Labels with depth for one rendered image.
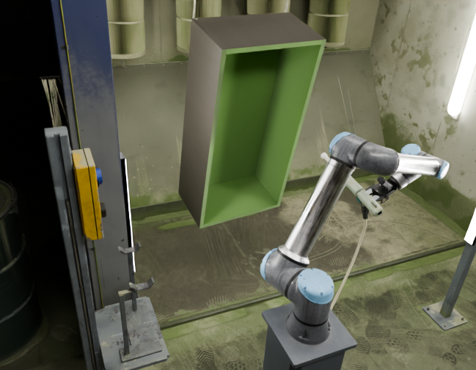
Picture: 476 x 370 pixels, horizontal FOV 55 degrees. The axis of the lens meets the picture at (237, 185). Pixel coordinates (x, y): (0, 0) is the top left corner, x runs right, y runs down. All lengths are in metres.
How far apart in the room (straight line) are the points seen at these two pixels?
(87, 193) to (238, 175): 2.01
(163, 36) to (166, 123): 0.67
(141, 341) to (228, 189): 1.62
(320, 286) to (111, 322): 0.83
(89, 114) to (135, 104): 1.91
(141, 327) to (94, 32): 1.09
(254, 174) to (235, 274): 0.73
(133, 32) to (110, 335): 2.15
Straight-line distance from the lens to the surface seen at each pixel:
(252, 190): 3.23
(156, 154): 3.71
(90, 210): 1.42
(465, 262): 3.07
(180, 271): 3.23
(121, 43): 3.38
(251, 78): 2.83
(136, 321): 1.90
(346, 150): 1.94
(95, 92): 1.83
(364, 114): 4.58
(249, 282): 3.16
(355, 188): 2.44
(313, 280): 1.93
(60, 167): 1.39
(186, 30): 3.51
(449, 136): 4.09
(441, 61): 4.12
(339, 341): 2.10
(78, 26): 1.76
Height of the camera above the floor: 2.18
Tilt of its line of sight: 31 degrees down
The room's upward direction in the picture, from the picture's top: 3 degrees clockwise
